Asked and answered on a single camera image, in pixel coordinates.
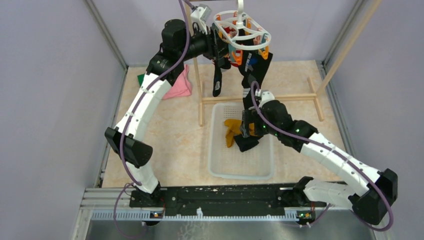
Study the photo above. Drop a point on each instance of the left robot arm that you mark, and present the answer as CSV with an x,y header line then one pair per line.
x,y
177,46

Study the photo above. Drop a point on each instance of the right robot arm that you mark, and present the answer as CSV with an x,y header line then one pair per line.
x,y
368,192

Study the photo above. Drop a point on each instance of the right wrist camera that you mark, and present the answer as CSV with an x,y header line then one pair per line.
x,y
264,96

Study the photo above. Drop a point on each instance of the wooden drying rack frame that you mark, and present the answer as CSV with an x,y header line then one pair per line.
x,y
358,19

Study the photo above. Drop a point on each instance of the black sock with grey patches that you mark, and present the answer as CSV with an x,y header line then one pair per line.
x,y
253,68

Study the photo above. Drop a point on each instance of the white plastic basket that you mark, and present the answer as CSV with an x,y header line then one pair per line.
x,y
229,162

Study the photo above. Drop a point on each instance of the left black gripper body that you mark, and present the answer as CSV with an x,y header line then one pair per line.
x,y
211,49

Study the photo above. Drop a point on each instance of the yellow sock with brown stripes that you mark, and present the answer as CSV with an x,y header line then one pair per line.
x,y
233,129

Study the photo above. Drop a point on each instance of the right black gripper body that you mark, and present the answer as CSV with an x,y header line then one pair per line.
x,y
261,126

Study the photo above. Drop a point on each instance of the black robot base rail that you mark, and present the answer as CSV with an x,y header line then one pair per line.
x,y
224,201

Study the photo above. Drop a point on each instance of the pink cloth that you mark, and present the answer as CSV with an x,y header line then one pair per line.
x,y
182,86

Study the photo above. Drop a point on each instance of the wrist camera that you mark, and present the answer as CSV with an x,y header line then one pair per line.
x,y
199,17
264,96

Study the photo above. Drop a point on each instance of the red white striped sock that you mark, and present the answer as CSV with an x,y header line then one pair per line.
x,y
229,32

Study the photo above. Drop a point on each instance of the black sock plain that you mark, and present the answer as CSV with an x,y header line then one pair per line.
x,y
246,143

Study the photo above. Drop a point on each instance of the green cloth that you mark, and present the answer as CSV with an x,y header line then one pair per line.
x,y
140,79

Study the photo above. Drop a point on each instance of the white round clip hanger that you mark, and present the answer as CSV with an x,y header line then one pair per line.
x,y
251,36

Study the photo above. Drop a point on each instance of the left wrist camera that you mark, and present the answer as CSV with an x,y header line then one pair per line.
x,y
199,17

